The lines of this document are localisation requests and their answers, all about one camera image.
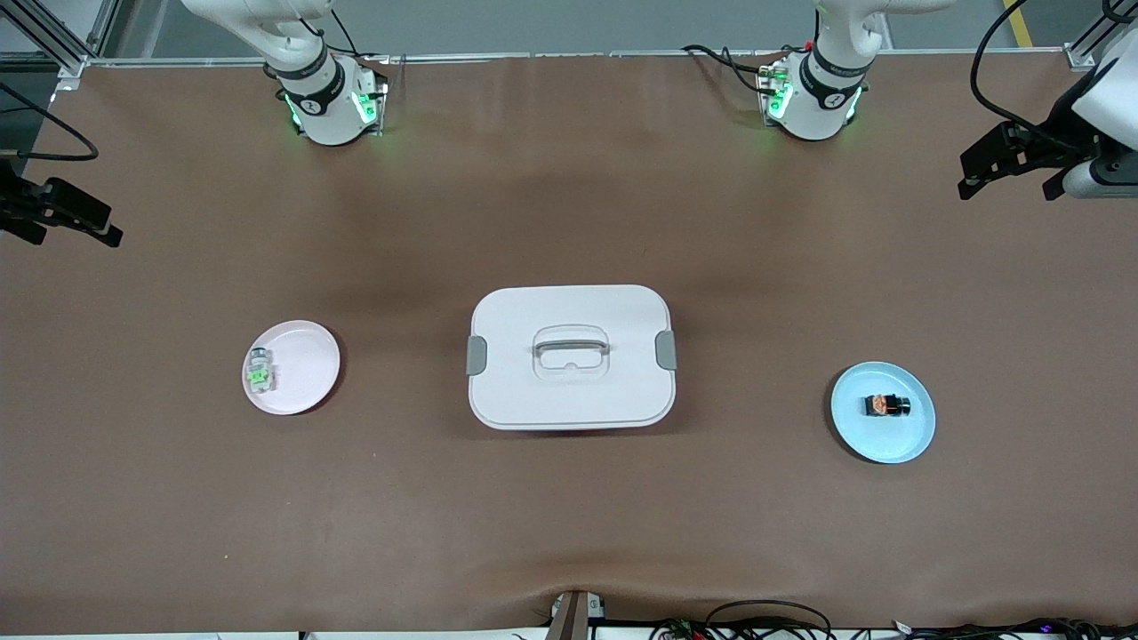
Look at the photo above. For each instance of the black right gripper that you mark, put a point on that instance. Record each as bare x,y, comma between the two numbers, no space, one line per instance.
12,201

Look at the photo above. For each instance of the pink round plate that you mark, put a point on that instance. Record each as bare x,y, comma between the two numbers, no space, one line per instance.
307,369

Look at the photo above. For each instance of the light blue round plate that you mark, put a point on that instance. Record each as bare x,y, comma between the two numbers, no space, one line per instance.
880,440

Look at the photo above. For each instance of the green and white switch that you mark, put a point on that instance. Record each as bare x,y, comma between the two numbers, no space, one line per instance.
260,373

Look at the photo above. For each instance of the brown table cover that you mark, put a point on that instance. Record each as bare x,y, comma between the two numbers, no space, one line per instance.
569,516

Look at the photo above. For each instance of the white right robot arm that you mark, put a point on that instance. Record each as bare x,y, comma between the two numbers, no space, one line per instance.
324,107

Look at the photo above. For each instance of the orange and black switch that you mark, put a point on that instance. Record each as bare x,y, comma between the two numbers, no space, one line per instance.
885,406

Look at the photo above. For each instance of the white lidded storage box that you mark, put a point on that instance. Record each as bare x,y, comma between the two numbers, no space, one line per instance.
569,391

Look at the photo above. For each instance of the silver table edge rail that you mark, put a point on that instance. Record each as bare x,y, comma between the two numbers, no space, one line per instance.
533,56

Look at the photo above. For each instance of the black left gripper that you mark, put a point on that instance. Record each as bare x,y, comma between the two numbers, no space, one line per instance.
1061,124

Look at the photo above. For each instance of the brown camera mount bracket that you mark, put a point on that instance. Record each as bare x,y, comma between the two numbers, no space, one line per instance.
573,618

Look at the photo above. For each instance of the aluminium frame post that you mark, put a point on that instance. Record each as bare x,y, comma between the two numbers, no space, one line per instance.
1080,58
71,64

